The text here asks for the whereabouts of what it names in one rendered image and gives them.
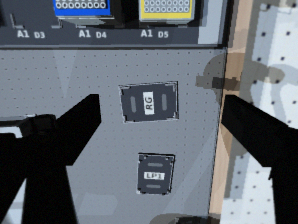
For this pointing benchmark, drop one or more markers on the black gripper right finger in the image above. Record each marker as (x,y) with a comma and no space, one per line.
(273,144)

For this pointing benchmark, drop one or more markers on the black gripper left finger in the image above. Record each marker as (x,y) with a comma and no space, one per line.
(39,158)

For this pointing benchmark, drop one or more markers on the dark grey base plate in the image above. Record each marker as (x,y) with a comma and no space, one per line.
(103,179)

